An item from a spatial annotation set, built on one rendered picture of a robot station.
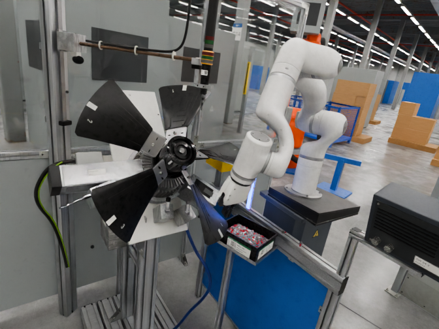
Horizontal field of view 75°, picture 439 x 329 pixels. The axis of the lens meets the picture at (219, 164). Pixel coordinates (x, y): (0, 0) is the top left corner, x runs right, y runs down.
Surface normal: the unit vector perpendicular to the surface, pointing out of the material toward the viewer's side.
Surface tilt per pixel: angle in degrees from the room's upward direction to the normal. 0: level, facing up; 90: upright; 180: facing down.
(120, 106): 77
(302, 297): 90
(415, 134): 90
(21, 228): 90
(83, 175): 50
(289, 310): 90
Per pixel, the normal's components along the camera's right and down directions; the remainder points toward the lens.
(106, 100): 0.27, 0.09
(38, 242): 0.57, 0.35
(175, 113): -0.24, -0.46
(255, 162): -0.12, 0.51
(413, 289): -0.81, 0.09
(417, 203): -0.08, -0.88
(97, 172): 0.52, -0.33
